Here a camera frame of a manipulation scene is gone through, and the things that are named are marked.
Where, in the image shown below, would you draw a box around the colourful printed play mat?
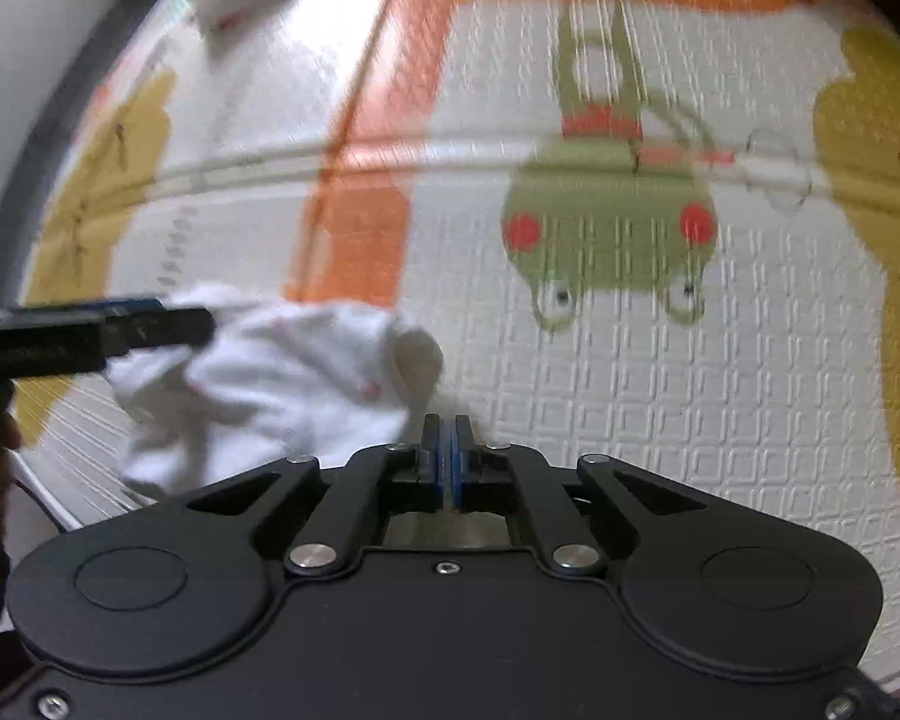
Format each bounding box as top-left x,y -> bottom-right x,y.
15,0 -> 900,691

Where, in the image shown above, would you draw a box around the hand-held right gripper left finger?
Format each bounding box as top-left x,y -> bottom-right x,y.
184,414 -> 445,578

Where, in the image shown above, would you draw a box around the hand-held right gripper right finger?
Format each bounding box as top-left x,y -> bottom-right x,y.
450,414 -> 710,578

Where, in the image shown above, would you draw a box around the white pink-dotted pants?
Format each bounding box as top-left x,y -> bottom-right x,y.
109,281 -> 481,500

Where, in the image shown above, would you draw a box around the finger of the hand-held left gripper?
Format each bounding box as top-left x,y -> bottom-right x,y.
0,298 -> 217,380

